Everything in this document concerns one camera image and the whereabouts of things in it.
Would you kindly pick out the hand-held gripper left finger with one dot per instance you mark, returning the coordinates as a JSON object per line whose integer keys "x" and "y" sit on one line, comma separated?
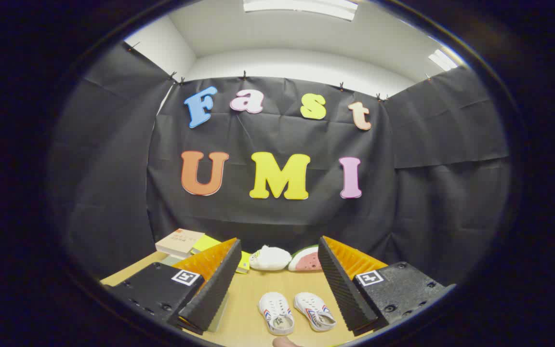
{"x": 215, "y": 289}

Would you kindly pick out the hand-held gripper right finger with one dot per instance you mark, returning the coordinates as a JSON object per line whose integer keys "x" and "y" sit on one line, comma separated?
{"x": 342, "y": 289}

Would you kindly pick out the white striped canvas shoe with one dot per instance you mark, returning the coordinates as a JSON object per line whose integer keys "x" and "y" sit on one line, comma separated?
{"x": 313, "y": 311}
{"x": 276, "y": 313}

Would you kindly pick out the watermelon slice plush toy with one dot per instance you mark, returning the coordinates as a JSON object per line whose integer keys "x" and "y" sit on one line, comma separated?
{"x": 306, "y": 261}

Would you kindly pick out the yellow book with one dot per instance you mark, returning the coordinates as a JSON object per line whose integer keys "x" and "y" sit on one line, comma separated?
{"x": 205, "y": 243}

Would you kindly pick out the beige book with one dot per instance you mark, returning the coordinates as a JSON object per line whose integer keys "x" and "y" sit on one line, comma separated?
{"x": 178, "y": 241}

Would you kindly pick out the white plush toy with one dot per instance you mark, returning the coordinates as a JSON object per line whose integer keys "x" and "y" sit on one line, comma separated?
{"x": 270, "y": 259}

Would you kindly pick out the black backdrop cloth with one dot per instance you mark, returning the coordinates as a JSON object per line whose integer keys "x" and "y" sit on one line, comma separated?
{"x": 258, "y": 217}

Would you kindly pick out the small ceiling light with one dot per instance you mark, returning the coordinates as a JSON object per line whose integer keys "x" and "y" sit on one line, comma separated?
{"x": 442, "y": 60}

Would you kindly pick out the long ceiling light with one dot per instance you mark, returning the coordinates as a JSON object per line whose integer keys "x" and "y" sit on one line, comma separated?
{"x": 301, "y": 7}

